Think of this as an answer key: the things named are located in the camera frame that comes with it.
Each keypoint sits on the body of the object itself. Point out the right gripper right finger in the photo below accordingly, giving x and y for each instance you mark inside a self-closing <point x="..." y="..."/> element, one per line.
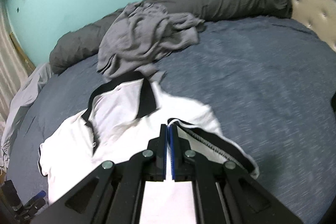
<point x="181" y="170"/>

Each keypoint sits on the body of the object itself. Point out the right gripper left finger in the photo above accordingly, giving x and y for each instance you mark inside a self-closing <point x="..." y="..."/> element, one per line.
<point x="157" y="167"/>

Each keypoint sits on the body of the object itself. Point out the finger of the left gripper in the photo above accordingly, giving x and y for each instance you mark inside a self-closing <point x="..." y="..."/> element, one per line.
<point x="36" y="202"/>

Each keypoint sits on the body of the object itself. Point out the white polo shirt black trim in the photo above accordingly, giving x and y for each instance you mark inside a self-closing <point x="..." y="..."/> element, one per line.
<point x="97" y="161"/>

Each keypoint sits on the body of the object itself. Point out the light grey bed sheet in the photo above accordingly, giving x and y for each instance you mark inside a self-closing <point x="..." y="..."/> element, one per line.
<point x="19" y="106"/>

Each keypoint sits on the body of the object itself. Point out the blue patterned bed cover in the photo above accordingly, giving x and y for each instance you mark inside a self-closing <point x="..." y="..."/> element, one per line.
<point x="270" y="83"/>

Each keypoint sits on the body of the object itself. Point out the beige striped curtain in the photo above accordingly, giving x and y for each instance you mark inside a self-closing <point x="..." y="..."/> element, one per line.
<point x="13" y="72"/>

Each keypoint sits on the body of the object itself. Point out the grey crumpled garment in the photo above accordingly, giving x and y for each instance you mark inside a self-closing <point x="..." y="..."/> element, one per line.
<point x="143" y="34"/>

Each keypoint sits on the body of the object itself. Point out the dark grey rolled duvet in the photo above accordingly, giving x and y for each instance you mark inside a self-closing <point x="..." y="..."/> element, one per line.
<point x="76" y="46"/>

